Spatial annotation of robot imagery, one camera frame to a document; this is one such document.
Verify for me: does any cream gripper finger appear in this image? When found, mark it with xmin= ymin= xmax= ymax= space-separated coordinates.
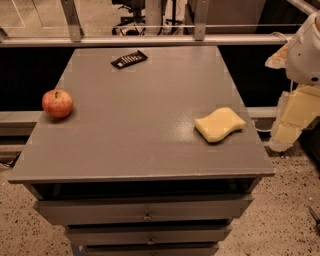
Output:
xmin=269 ymin=122 xmax=302 ymax=152
xmin=265 ymin=43 xmax=289 ymax=69

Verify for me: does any yellow wavy sponge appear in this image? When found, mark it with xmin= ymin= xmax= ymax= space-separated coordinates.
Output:
xmin=194 ymin=107 xmax=246 ymax=143

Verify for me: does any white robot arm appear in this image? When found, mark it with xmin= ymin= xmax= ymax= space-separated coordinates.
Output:
xmin=265 ymin=12 xmax=320 ymax=152

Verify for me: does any black rxbar chocolate wrapper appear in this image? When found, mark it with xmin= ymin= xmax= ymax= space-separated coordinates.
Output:
xmin=111 ymin=50 xmax=148 ymax=69

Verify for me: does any black office chair base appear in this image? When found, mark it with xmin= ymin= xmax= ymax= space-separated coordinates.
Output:
xmin=112 ymin=0 xmax=145 ymax=36

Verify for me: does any grey drawer cabinet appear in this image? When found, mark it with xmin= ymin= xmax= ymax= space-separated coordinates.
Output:
xmin=7 ymin=45 xmax=276 ymax=256

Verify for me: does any bottom grey drawer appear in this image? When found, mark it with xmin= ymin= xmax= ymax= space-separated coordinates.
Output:
xmin=84 ymin=244 xmax=219 ymax=256

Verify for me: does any grey drawer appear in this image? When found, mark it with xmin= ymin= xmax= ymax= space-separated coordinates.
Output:
xmin=66 ymin=223 xmax=231 ymax=246
xmin=84 ymin=244 xmax=219 ymax=256
xmin=34 ymin=194 xmax=253 ymax=226

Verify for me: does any middle grey drawer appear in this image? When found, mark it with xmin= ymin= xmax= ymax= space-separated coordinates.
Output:
xmin=66 ymin=223 xmax=231 ymax=246

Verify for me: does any red apple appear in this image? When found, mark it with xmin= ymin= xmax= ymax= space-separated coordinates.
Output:
xmin=42 ymin=89 xmax=74 ymax=118

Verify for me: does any top grey drawer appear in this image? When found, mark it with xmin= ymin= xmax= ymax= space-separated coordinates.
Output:
xmin=34 ymin=194 xmax=253 ymax=226

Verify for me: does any metal guard rail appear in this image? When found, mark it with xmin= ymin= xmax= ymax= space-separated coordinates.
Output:
xmin=0 ymin=0 xmax=292 ymax=48

